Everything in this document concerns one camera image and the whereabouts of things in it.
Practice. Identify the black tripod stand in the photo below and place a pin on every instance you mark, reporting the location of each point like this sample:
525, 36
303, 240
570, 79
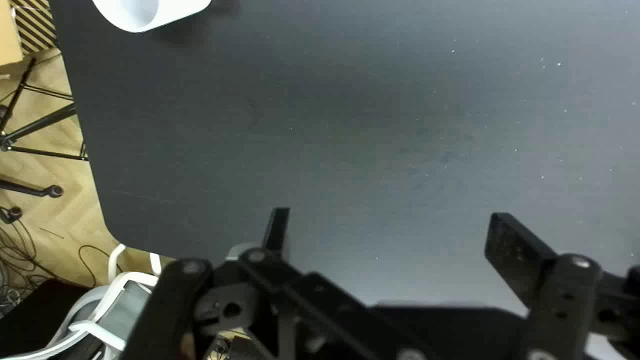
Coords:
41, 127

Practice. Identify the striped cardboard box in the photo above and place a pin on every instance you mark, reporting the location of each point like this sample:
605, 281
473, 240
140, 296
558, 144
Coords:
27, 27

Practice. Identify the white flask with lid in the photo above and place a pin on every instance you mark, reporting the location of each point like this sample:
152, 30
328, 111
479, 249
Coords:
143, 13

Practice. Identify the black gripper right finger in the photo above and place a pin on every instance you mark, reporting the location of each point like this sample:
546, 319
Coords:
561, 293

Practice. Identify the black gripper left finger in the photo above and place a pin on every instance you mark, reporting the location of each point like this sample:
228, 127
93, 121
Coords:
266, 300

